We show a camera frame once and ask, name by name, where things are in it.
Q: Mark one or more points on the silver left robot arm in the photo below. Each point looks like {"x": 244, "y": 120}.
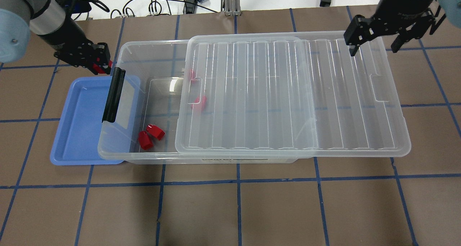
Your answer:
{"x": 20, "y": 18}

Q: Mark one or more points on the red block in box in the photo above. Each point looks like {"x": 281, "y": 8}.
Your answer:
{"x": 155, "y": 131}
{"x": 144, "y": 140}
{"x": 199, "y": 103}
{"x": 192, "y": 75}

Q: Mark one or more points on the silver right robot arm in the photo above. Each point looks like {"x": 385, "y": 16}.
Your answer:
{"x": 445, "y": 9}

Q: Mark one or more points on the red block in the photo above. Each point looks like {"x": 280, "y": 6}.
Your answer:
{"x": 98, "y": 66}
{"x": 155, "y": 131}
{"x": 192, "y": 75}
{"x": 199, "y": 103}
{"x": 144, "y": 140}

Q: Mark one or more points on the clear plastic box lid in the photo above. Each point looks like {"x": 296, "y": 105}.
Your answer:
{"x": 356, "y": 104}

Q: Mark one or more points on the aluminium frame post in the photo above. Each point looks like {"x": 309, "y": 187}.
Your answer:
{"x": 231, "y": 7}

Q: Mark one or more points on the black box latch handle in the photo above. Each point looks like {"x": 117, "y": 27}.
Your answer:
{"x": 114, "y": 95}

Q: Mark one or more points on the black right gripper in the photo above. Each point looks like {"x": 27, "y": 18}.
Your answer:
{"x": 407, "y": 9}

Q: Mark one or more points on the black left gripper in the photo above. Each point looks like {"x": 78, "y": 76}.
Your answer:
{"x": 66, "y": 37}

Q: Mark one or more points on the blue plastic tray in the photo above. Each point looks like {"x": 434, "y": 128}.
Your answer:
{"x": 82, "y": 138}

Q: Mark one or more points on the clear plastic storage box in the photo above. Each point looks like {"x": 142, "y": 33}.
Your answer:
{"x": 144, "y": 105}

